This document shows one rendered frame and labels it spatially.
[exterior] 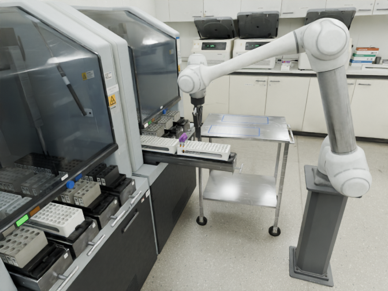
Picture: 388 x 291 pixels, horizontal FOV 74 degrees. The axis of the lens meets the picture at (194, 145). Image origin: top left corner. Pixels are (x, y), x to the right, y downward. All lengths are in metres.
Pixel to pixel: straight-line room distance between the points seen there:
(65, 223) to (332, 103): 1.12
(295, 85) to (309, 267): 2.37
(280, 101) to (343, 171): 2.52
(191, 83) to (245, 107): 2.68
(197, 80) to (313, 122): 2.84
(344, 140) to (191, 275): 1.26
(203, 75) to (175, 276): 1.32
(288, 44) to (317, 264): 1.32
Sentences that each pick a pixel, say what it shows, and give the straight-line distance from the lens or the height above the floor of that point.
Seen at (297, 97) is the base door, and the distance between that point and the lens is 3.69.
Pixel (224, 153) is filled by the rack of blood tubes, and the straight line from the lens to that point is 1.41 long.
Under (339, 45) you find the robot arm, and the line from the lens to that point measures 1.06.
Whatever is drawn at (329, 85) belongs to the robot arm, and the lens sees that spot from 1.15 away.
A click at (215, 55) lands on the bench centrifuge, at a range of 3.69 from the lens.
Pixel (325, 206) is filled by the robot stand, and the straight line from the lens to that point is 1.62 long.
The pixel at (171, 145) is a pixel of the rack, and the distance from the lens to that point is 1.51.
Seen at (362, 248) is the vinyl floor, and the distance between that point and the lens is 2.33.
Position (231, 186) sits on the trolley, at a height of 0.28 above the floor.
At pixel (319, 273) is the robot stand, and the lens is 1.98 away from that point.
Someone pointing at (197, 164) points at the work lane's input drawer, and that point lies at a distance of 1.47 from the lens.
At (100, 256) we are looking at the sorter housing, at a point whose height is 0.63.
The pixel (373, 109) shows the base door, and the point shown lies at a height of 0.45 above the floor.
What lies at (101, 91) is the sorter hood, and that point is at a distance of 1.19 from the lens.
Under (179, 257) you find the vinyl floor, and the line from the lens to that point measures 2.00.
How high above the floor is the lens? 1.52
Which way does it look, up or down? 26 degrees down
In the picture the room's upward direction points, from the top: 2 degrees counter-clockwise
